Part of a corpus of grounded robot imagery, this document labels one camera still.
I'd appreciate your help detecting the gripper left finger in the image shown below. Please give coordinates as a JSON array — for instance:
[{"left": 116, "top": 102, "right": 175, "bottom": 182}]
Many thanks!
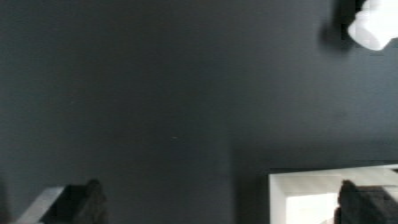
[{"left": 17, "top": 179, "right": 109, "bottom": 224}]

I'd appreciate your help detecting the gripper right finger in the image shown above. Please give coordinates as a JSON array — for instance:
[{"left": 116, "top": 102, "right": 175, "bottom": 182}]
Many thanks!
[{"left": 335, "top": 180, "right": 398, "bottom": 224}]

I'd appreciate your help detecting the white leg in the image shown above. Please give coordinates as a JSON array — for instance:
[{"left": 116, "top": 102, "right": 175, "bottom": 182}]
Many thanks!
[{"left": 349, "top": 0, "right": 398, "bottom": 51}]

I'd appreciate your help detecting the white square tabletop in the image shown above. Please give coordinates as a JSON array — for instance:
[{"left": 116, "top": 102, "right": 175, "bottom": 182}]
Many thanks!
[{"left": 269, "top": 164, "right": 398, "bottom": 224}]

